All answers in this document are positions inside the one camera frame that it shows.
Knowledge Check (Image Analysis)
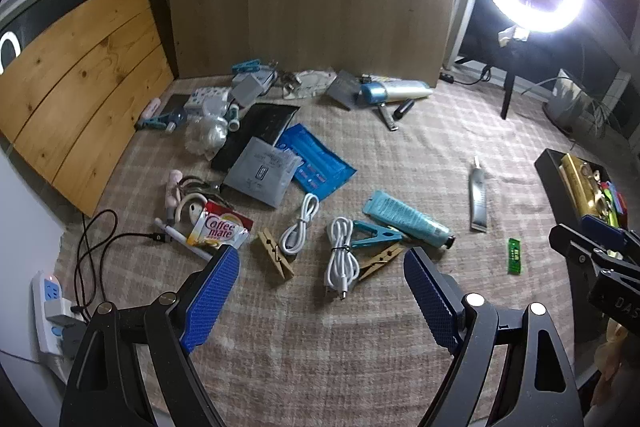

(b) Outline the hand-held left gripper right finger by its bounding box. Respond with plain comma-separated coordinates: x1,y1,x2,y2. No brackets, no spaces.
403,246,586,427

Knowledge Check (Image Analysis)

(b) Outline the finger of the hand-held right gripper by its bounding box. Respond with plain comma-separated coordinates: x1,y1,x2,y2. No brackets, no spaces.
580,214,640,257
548,224,640,281

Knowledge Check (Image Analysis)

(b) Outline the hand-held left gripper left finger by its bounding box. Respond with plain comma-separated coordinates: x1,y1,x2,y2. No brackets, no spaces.
59,244,241,427

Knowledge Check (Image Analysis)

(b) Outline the wooden clothespin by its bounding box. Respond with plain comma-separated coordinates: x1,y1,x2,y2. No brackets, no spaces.
257,228,296,281
357,242,405,281

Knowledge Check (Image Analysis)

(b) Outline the black container box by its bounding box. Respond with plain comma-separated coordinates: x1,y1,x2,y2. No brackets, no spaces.
534,148,640,345

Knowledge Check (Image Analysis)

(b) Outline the white pen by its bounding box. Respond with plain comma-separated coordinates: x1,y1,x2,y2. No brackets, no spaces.
154,217,211,261

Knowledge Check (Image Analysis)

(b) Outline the red white creamer packet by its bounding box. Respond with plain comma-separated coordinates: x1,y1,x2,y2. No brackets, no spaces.
187,201,254,251

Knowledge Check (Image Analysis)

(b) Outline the teal cream tube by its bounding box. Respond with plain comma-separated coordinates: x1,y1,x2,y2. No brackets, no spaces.
362,190,456,251

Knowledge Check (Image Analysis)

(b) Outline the thick white cable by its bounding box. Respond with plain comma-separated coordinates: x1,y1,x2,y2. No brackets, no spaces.
324,216,362,301

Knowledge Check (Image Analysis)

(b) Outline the grey glue tube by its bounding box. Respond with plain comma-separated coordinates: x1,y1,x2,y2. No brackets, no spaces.
469,156,489,234

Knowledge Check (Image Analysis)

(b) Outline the thin white cable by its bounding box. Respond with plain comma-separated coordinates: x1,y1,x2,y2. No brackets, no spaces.
279,193,321,261

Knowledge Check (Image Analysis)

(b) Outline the grey foil packet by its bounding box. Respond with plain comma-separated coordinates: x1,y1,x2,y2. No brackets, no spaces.
222,137,301,208

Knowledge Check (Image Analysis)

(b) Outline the blue plastic packet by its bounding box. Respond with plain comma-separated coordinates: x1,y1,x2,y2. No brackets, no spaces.
275,122,356,200

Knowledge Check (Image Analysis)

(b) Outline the black pouch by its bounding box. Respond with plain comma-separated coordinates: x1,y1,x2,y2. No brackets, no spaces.
210,103,301,170

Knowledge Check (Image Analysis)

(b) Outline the person's right hand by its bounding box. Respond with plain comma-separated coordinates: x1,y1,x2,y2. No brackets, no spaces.
599,321,640,384

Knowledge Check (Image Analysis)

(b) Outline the yellow green plastic item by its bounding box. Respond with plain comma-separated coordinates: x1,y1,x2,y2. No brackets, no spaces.
602,187,619,228

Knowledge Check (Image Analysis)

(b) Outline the gold box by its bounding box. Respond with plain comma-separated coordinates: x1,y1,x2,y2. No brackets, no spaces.
560,153,612,222

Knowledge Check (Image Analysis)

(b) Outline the white charger plug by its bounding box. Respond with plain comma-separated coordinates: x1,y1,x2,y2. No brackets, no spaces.
45,298,76,326

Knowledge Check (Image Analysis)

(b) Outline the clear bag with white puff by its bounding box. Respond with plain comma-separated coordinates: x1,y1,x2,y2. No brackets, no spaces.
185,119,231,158

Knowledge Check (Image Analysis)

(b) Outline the white power strip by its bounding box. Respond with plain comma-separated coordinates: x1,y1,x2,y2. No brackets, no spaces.
31,273,76,355

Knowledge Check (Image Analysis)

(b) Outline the metal nail clipper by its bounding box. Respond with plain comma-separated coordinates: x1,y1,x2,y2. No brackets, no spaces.
377,104,399,131

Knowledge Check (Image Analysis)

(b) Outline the clear crinkled wrapper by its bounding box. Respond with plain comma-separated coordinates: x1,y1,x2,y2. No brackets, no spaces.
197,103,227,124

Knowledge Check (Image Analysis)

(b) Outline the black marker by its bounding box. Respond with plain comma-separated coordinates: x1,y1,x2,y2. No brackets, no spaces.
389,99,416,120

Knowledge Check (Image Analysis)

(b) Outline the dark flat panel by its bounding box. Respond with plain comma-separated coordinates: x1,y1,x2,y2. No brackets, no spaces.
164,93,191,118

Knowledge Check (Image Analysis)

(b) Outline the patterned tissue pack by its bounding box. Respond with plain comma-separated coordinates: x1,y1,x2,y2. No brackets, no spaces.
184,87,231,110

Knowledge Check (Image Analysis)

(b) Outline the blue white bottle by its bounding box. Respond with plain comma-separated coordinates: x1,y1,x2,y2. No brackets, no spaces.
359,79,434,106

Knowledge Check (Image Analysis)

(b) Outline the grey box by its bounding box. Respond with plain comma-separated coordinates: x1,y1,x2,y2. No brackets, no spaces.
232,74,266,106

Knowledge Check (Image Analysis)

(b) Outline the grey card sleeve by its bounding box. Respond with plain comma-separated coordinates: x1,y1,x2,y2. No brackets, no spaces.
327,70,366,110

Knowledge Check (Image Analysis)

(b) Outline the small metal clip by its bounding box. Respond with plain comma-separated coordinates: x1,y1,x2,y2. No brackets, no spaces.
281,72,303,100

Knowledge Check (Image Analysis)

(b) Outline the white mask packet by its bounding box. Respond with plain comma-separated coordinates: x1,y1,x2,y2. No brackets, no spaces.
282,69,336,100

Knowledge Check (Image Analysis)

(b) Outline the wooden headboard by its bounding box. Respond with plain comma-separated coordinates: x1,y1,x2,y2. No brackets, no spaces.
0,0,177,219

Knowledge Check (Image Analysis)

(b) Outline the black cable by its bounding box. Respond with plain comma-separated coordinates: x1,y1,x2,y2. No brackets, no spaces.
74,209,169,309

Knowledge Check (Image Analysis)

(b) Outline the black ring light stand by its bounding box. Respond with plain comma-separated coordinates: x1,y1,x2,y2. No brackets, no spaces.
501,32,532,120

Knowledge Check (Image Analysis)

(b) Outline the white table frame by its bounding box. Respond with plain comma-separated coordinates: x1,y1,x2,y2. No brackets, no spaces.
442,0,483,72

